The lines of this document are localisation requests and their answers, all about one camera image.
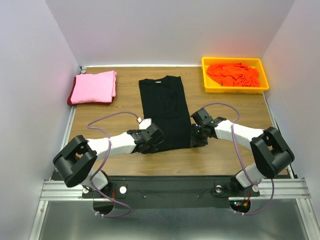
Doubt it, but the black t-shirt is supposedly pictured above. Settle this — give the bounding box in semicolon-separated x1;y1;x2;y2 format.
138;75;192;152

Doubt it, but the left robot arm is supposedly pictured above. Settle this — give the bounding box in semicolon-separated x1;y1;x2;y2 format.
52;123;165;197

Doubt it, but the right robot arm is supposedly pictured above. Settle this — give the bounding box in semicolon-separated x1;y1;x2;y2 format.
191;108;295;197

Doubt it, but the yellow plastic bin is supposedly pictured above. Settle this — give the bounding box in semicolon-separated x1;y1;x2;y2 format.
201;57;270;94

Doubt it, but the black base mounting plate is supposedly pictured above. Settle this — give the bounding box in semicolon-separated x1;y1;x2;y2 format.
51;175;261;210

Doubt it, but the orange t-shirt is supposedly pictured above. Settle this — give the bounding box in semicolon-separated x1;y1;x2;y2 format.
206;62;260;88

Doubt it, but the pink folded t-shirt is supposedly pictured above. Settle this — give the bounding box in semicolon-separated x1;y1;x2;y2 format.
71;70;117;104

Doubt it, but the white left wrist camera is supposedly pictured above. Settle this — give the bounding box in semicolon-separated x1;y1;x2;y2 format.
137;117;153;130

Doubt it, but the aluminium table edge rail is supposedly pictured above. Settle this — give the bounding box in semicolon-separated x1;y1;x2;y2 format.
55;66;87;172

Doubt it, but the aluminium frame extrusion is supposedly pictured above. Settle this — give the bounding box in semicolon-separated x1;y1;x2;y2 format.
40;180;83;201

